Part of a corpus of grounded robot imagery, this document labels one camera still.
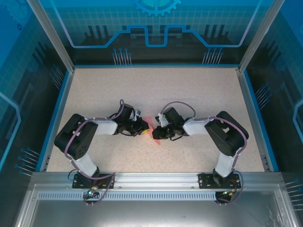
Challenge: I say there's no pink square paper sheet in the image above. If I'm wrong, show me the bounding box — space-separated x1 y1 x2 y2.
143 116 162 145

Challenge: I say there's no blue table edge strip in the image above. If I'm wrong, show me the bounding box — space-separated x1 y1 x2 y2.
243 70 279 172
35 70 73 173

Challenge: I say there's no blue gear print panel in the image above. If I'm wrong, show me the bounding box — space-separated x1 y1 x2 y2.
39 0 265 66

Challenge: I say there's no blue circuit print panel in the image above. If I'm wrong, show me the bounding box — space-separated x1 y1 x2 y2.
246 0 303 227
0 0 71 227

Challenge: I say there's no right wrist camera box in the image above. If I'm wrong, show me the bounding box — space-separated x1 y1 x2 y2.
153 113 167 126

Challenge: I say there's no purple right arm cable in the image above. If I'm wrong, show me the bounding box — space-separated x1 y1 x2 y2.
160 101 249 206

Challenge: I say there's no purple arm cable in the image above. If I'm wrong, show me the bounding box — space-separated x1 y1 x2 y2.
64 99 125 207
160 101 249 206

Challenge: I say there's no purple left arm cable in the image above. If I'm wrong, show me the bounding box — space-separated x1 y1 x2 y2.
64 99 125 207

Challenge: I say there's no aluminium mounting rail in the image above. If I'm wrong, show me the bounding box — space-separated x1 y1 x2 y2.
30 172 284 190

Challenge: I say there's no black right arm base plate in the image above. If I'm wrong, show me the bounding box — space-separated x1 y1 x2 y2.
198 172 241 190

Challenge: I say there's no slotted metal cable duct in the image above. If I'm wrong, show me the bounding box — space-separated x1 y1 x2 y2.
36 192 237 201

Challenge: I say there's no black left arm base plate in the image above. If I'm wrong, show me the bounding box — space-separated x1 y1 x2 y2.
72 173 116 190

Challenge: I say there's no aluminium frame post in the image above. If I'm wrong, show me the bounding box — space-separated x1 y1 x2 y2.
236 0 286 73
26 0 76 73

